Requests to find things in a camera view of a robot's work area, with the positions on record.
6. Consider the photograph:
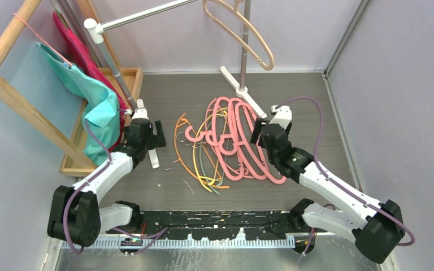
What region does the beige plastic hanger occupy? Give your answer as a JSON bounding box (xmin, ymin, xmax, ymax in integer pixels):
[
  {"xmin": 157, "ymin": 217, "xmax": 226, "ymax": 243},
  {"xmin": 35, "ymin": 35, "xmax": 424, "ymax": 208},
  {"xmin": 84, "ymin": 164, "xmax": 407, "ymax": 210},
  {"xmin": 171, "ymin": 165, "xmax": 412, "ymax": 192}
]
[{"xmin": 202, "ymin": 0, "xmax": 275, "ymax": 72}]

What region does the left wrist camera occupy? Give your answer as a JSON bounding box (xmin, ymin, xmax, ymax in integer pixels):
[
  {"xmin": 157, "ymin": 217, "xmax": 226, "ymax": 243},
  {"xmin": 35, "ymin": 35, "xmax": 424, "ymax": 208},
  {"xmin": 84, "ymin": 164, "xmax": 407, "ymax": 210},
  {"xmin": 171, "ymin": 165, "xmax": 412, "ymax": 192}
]
[{"xmin": 131, "ymin": 98, "xmax": 149, "ymax": 121}]

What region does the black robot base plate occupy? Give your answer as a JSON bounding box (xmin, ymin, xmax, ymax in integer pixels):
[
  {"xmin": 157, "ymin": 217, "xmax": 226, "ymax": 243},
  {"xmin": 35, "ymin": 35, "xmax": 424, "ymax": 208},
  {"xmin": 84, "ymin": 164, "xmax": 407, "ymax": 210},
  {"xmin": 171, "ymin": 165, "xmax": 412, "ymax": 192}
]
[{"xmin": 108, "ymin": 211, "xmax": 317, "ymax": 253}]

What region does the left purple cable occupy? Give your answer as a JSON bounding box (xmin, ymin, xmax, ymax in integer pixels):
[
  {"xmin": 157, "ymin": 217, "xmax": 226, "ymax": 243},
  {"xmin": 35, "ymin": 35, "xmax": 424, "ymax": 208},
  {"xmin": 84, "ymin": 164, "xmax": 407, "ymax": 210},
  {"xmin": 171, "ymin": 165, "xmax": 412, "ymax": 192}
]
[{"xmin": 62, "ymin": 106, "xmax": 168, "ymax": 255}]

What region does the pink plastic hanger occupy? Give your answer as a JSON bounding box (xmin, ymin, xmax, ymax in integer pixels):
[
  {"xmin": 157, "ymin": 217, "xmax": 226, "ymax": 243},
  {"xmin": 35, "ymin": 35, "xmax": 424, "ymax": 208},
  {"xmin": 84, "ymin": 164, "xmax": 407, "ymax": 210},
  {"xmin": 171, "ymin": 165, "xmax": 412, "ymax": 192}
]
[
  {"xmin": 185, "ymin": 97, "xmax": 244, "ymax": 181},
  {"xmin": 205, "ymin": 97, "xmax": 282, "ymax": 183},
  {"xmin": 233, "ymin": 100, "xmax": 287, "ymax": 185}
]

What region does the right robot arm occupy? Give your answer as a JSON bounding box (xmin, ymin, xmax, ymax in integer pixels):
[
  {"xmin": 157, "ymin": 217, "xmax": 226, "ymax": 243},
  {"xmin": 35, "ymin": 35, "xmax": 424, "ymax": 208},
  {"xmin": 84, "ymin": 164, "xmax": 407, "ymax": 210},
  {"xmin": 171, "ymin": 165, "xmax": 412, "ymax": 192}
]
[{"xmin": 250, "ymin": 119, "xmax": 415, "ymax": 264}]

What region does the wooden drying rack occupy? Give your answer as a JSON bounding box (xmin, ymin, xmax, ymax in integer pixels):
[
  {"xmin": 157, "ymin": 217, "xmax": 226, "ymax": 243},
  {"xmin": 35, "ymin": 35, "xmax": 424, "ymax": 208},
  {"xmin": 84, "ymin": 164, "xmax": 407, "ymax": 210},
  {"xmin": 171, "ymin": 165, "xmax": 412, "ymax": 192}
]
[{"xmin": 0, "ymin": 0, "xmax": 144, "ymax": 177}]

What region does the yellow plastic hanger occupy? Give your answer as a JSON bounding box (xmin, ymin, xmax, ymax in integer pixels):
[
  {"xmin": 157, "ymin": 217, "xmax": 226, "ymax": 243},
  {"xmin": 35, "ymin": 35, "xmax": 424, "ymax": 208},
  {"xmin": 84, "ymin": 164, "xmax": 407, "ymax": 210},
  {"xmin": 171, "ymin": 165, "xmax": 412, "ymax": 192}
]
[{"xmin": 192, "ymin": 109, "xmax": 228, "ymax": 193}]

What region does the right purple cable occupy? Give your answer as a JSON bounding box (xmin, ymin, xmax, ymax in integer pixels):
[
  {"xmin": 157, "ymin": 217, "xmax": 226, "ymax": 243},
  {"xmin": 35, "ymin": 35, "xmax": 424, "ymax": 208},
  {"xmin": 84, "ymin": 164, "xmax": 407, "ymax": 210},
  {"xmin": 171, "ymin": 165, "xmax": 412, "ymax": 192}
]
[{"xmin": 273, "ymin": 96, "xmax": 416, "ymax": 255}]

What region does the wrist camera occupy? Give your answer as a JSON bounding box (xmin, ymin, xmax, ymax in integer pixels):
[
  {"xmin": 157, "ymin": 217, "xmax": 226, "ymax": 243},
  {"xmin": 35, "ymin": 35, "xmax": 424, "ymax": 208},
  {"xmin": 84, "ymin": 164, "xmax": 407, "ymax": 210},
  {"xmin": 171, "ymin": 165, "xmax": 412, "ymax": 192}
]
[
  {"xmin": 131, "ymin": 98, "xmax": 149, "ymax": 121},
  {"xmin": 269, "ymin": 105, "xmax": 292, "ymax": 129}
]

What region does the green plastic hanger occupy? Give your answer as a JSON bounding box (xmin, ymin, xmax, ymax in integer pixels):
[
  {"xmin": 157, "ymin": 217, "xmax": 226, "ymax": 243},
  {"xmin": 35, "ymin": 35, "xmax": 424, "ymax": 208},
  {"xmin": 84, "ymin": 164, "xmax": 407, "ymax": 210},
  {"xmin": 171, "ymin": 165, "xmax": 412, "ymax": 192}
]
[{"xmin": 197, "ymin": 142, "xmax": 223, "ymax": 196}]

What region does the pink red cloth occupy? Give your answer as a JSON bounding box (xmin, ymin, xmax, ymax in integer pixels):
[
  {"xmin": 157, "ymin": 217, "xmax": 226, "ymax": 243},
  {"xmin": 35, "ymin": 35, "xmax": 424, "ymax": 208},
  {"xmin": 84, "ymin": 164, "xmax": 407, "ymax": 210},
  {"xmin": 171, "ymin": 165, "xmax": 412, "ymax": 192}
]
[{"xmin": 52, "ymin": 11, "xmax": 131, "ymax": 140}]

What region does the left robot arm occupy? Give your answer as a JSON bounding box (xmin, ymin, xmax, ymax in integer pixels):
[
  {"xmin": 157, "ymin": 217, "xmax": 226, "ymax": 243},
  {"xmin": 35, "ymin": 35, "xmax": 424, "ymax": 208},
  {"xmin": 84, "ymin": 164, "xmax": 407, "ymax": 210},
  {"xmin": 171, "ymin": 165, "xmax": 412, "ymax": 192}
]
[{"xmin": 47, "ymin": 118, "xmax": 157, "ymax": 253}]

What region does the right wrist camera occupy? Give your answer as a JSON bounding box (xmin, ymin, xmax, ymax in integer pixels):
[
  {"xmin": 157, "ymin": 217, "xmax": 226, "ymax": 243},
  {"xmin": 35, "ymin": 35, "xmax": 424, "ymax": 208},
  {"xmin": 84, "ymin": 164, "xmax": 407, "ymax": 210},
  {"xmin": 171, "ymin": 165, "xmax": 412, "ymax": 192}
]
[{"xmin": 269, "ymin": 105, "xmax": 292, "ymax": 129}]

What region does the white garment rack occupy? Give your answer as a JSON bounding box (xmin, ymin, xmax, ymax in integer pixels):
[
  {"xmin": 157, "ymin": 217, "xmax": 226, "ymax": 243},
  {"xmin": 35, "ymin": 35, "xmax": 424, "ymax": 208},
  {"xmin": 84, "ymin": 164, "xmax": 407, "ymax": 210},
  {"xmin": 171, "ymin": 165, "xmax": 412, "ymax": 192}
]
[{"xmin": 83, "ymin": 1, "xmax": 275, "ymax": 118}]

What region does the purple cable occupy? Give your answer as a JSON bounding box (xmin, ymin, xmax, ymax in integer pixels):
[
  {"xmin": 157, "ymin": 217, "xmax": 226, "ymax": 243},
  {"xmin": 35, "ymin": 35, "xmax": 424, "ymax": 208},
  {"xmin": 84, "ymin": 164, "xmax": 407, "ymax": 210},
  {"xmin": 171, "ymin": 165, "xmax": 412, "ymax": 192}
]
[
  {"xmin": 273, "ymin": 96, "xmax": 416, "ymax": 255},
  {"xmin": 62, "ymin": 106, "xmax": 168, "ymax": 255}
]

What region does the teal cloth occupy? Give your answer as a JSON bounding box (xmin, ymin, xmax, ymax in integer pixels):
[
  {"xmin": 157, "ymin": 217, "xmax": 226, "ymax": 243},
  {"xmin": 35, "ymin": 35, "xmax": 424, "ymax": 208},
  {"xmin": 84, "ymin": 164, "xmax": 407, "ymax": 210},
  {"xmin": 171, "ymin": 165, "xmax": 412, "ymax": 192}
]
[{"xmin": 37, "ymin": 42, "xmax": 120, "ymax": 165}]

